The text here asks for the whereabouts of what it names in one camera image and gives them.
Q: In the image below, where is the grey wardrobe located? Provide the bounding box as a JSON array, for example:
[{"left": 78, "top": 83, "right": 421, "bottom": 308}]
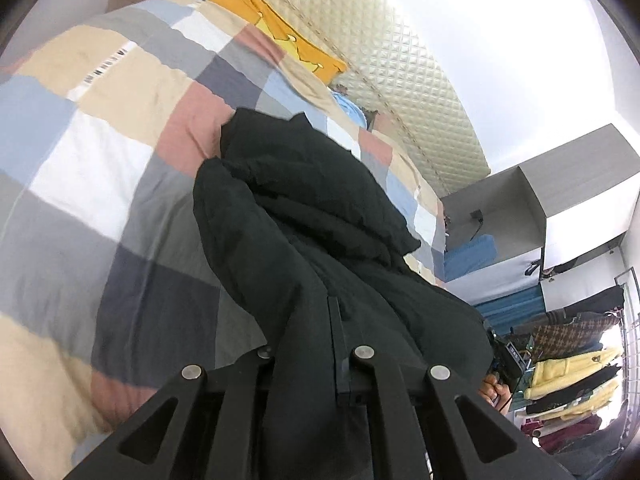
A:
[{"left": 440, "top": 124, "right": 640, "bottom": 282}]

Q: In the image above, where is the black puffer jacket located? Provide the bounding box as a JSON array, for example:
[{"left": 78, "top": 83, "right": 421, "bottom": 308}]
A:
[{"left": 192, "top": 107, "right": 501, "bottom": 480}]

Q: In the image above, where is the yellow pillow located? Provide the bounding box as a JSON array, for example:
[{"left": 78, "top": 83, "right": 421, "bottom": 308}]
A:
[{"left": 207, "top": 0, "right": 348, "bottom": 86}]

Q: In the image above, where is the checkered bed blanket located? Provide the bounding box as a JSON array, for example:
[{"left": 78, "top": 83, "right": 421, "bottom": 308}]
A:
[{"left": 0, "top": 0, "right": 448, "bottom": 480}]

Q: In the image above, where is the person's right hand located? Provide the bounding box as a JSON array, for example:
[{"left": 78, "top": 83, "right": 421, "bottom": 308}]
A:
[{"left": 477, "top": 374, "right": 512, "bottom": 413}]

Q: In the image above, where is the blue curtain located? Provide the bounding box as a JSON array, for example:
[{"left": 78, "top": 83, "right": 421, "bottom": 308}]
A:
[{"left": 475, "top": 285, "right": 546, "bottom": 333}]

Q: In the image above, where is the cream quilted headboard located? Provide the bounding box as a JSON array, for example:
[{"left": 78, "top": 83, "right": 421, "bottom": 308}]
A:
[{"left": 245, "top": 0, "right": 492, "bottom": 196}]

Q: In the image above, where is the maroon garment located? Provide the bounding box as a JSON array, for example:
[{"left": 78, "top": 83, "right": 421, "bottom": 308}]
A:
[{"left": 520, "top": 415, "right": 601, "bottom": 453}]

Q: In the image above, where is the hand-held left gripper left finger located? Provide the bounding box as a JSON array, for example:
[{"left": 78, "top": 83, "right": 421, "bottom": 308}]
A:
[{"left": 65, "top": 345, "right": 276, "bottom": 480}]

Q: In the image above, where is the blue cushion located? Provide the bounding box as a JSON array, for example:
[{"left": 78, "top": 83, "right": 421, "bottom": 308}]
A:
[{"left": 444, "top": 234, "right": 497, "bottom": 283}]

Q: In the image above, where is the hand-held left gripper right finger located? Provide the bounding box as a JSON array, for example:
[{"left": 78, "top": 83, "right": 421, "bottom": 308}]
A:
[{"left": 327, "top": 296, "right": 576, "bottom": 480}]

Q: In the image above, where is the light blue pillow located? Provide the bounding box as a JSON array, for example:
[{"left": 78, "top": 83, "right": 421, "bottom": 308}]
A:
[{"left": 330, "top": 87, "right": 369, "bottom": 132}]

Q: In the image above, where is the brown patterned garment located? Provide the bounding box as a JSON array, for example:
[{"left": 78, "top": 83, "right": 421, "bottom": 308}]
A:
[{"left": 527, "top": 317, "right": 608, "bottom": 361}]

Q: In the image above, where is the yellow fluffy jacket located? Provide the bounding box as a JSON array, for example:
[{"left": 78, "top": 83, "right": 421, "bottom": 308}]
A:
[{"left": 525, "top": 347, "right": 623, "bottom": 402}]

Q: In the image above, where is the metal clothes rack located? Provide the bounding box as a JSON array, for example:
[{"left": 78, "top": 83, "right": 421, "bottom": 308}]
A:
[{"left": 612, "top": 270, "right": 640, "bottom": 436}]

